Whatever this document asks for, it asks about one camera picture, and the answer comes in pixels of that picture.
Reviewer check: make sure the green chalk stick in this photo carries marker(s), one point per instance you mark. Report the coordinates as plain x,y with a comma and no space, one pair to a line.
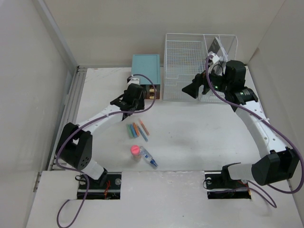
129,131

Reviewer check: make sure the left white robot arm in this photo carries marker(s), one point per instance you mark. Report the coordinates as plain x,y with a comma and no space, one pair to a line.
75,145

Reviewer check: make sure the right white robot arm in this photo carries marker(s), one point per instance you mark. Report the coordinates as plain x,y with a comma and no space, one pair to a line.
278,157

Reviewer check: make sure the pink cap bottle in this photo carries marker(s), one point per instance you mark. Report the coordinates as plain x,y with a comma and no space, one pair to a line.
136,153

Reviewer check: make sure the teal mini drawer chest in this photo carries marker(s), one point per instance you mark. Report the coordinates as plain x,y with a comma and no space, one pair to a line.
148,65

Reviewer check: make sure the clear glue pen blue cap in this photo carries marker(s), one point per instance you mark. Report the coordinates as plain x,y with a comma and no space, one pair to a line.
148,157

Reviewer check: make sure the white wire desk organizer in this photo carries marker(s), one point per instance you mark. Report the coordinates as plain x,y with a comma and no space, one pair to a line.
184,57

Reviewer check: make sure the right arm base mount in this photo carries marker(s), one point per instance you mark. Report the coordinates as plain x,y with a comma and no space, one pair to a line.
220,187

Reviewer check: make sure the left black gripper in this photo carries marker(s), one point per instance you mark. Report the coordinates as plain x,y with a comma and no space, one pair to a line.
140,106

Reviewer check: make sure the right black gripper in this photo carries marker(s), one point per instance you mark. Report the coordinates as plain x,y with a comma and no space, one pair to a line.
192,89

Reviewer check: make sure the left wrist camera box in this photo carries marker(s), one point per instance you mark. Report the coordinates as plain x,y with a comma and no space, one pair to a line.
133,80

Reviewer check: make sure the aluminium frame rail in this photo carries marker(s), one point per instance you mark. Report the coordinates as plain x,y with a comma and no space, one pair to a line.
71,104

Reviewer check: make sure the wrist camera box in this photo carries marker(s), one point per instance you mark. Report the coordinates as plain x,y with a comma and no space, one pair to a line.
133,80
215,58

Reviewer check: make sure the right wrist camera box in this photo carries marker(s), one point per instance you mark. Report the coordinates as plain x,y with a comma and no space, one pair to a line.
215,58

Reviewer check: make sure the blue chalk stick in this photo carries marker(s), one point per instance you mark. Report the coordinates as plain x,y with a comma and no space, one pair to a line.
133,131

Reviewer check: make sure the grey setup guide booklet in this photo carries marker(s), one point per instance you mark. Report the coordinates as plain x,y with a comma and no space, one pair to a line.
217,49

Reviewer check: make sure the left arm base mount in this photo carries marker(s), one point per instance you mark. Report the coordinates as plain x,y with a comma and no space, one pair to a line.
109,190

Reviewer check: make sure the orange chalk stick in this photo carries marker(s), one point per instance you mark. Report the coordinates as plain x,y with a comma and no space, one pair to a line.
136,129

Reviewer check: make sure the light orange marker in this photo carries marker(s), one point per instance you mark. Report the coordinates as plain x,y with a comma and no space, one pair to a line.
144,127

